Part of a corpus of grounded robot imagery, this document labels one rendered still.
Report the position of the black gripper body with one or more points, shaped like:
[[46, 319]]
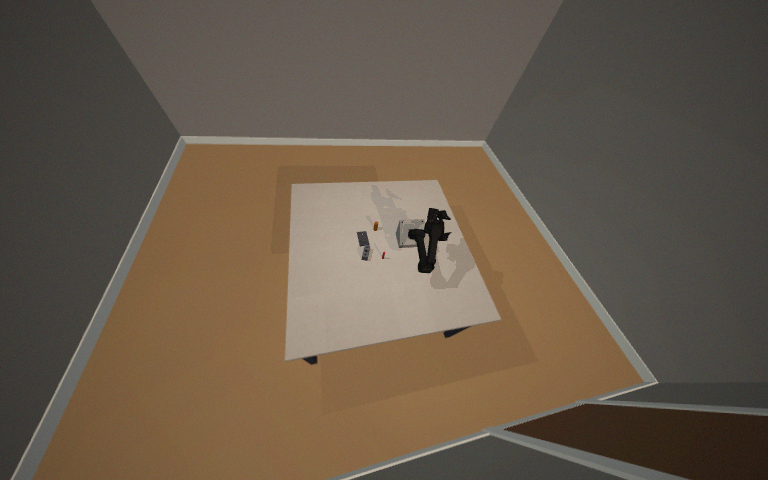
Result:
[[441, 215]]

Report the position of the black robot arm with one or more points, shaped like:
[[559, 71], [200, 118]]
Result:
[[433, 228]]

